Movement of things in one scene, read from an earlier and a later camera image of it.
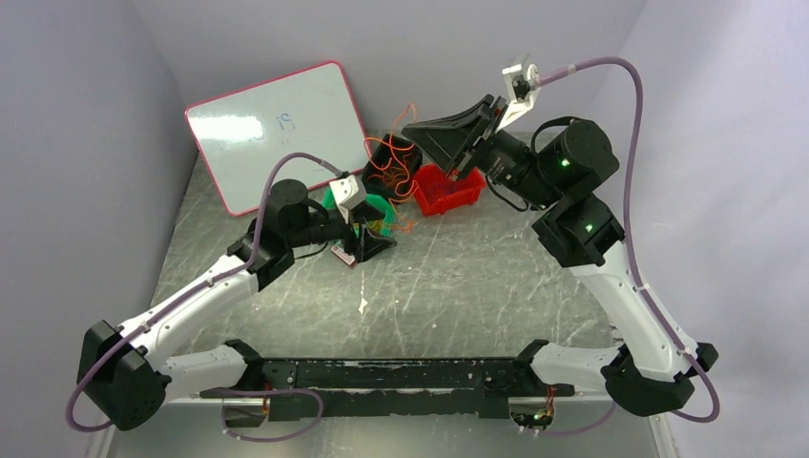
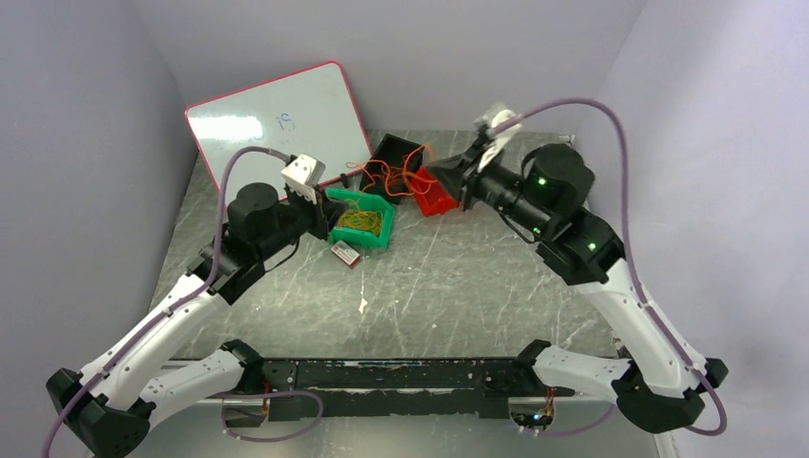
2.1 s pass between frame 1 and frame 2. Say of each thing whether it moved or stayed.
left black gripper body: moved
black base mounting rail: stayed
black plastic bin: stayed
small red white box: stayed
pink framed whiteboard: stayed
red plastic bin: stayed
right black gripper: moved
